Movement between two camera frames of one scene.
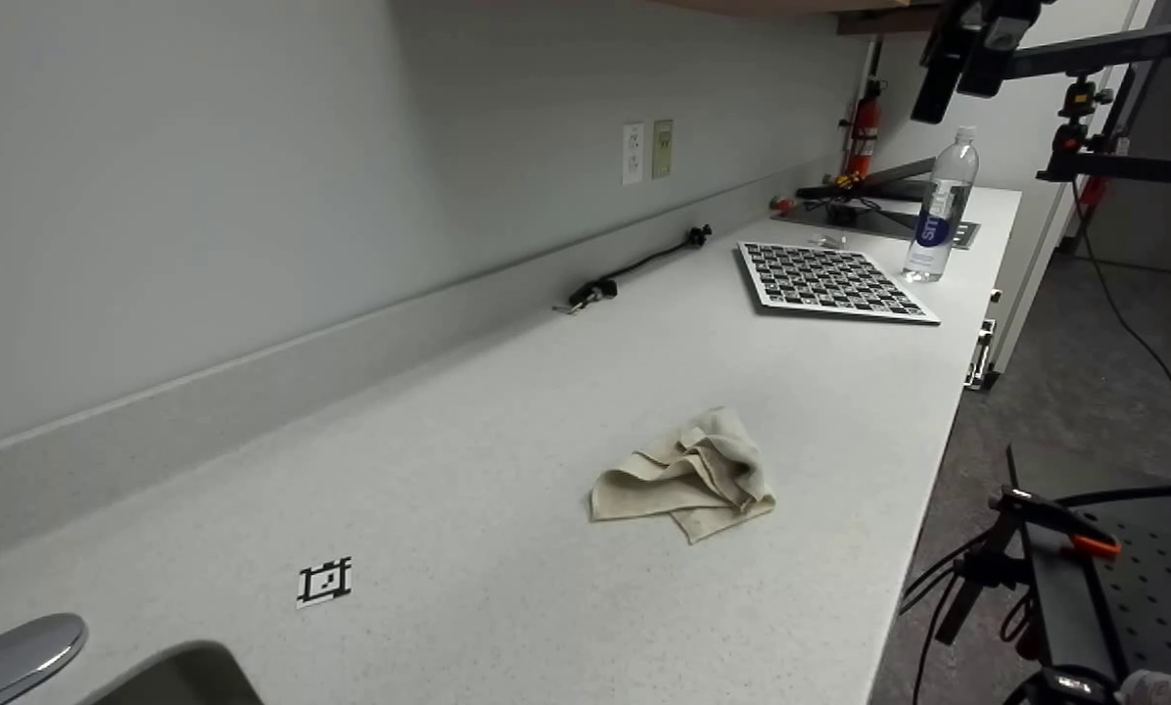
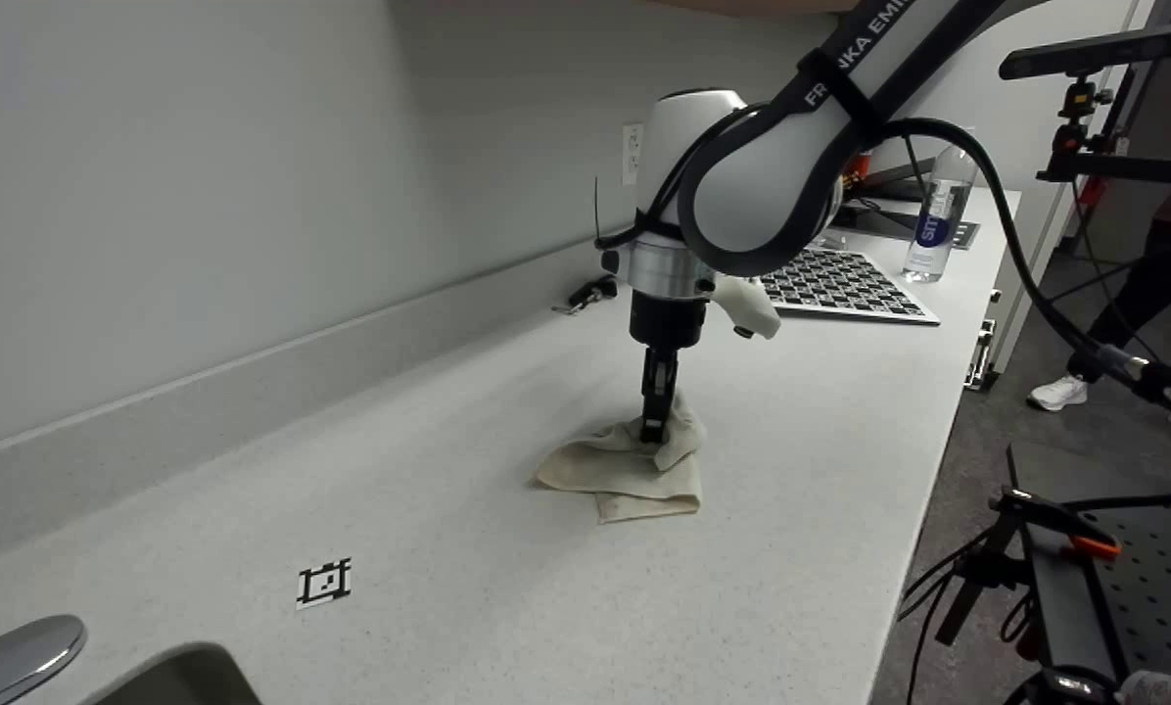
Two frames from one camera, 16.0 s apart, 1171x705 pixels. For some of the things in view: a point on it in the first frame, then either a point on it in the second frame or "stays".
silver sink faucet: [4, 668] stays
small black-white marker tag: [328, 582] stays
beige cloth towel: [706, 484] -> [628, 474]
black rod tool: [607, 285] stays
